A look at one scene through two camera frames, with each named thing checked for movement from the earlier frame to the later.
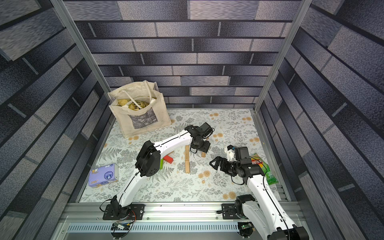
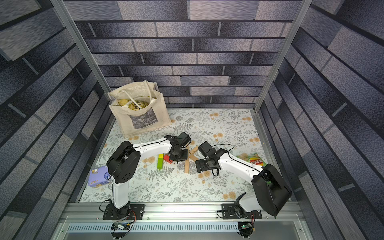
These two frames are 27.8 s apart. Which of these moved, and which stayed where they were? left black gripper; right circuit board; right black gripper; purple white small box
Moved: left black gripper; right black gripper
Stayed: purple white small box; right circuit board
